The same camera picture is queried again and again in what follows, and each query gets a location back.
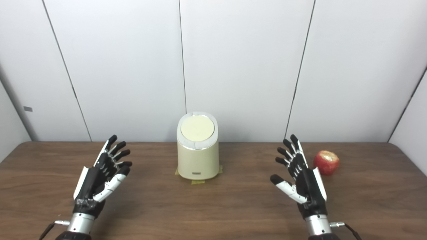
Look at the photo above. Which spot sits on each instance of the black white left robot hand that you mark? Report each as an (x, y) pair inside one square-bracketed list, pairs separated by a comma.
[(91, 181)]

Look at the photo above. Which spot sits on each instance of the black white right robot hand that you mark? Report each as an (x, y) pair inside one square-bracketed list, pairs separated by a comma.
[(308, 186)]

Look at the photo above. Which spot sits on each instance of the red apple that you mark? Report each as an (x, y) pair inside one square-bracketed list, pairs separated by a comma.
[(326, 163)]

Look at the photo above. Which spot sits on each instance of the cream round bin lid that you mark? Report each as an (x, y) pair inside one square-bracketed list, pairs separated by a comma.
[(197, 128)]

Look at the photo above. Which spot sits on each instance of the cream lidded trash can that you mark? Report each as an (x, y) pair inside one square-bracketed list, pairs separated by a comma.
[(197, 160)]

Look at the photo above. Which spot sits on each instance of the small grey wall label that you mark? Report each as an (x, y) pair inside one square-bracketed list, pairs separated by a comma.
[(28, 109)]

